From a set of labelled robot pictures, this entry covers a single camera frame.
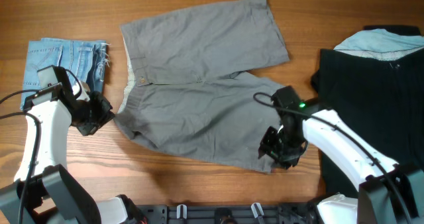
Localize grey shorts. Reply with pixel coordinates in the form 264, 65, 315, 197
114, 0, 289, 173

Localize black garment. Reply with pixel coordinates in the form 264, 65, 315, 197
310, 25, 424, 198

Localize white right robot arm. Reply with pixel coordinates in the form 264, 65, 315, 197
258, 95, 423, 223

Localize light blue garment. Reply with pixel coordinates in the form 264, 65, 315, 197
334, 28, 423, 61

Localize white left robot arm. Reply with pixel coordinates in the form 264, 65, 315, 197
1, 83, 146, 223

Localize folded light blue jeans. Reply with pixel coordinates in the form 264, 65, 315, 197
23, 38, 109, 93

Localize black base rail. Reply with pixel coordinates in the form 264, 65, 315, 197
138, 203, 321, 224

